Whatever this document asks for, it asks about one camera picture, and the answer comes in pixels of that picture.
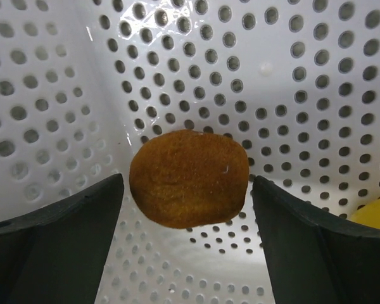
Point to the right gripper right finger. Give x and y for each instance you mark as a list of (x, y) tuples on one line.
[(313, 256)]

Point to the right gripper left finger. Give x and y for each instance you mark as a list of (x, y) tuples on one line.
[(57, 253)]

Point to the yellow apple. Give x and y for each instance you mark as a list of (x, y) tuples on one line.
[(369, 215)]

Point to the brown kiwi fruit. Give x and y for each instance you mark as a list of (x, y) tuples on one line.
[(185, 179)]

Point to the white perforated basket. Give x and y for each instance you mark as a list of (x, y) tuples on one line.
[(84, 84)]

